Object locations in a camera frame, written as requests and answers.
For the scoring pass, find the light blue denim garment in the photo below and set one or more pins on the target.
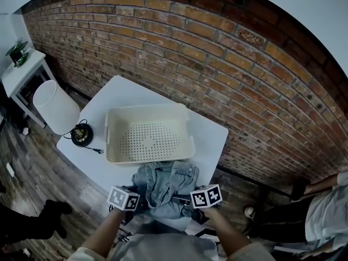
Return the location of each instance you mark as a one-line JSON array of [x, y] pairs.
[[163, 186]]

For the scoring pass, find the white side table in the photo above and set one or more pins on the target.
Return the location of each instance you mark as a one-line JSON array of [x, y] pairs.
[[23, 72]]

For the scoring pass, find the person's left forearm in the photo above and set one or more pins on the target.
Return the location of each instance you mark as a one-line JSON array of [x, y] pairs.
[[103, 232]]

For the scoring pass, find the green tiered tray stand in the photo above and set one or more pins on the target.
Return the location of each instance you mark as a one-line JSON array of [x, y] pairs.
[[17, 53]]

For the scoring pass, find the white square table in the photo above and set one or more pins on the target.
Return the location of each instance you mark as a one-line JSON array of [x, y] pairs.
[[103, 173]]

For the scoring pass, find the cream perforated plastic basket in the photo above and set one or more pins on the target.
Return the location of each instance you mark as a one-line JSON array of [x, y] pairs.
[[149, 140]]

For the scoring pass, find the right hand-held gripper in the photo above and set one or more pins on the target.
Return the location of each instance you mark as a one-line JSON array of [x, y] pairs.
[[206, 197]]

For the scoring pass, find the person's right forearm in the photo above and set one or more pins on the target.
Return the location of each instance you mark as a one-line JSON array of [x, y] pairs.
[[228, 232]]

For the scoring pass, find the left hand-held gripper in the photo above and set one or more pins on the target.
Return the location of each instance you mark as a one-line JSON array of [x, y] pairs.
[[122, 197]]

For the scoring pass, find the table lamp with white shade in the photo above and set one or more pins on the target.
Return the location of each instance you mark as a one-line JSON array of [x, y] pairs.
[[55, 105]]

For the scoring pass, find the person's light shirt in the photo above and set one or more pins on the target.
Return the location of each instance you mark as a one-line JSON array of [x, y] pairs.
[[163, 249]]

